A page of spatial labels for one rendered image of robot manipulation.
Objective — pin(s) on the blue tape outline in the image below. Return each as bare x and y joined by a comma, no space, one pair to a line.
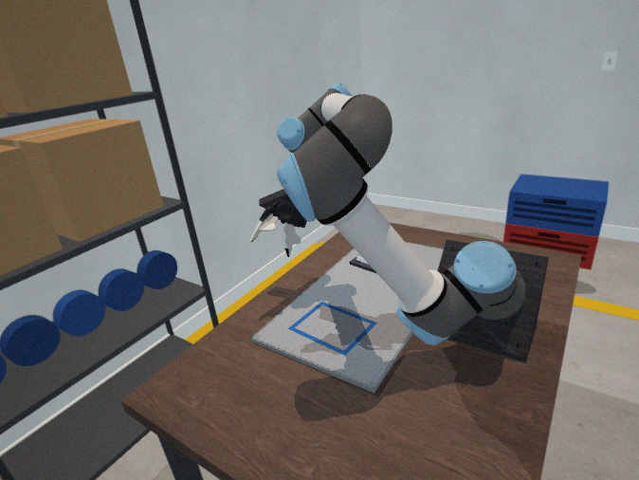
372,324

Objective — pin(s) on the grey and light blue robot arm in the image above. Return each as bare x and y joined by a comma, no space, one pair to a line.
323,177

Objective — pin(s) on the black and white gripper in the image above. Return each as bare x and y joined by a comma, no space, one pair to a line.
276,211

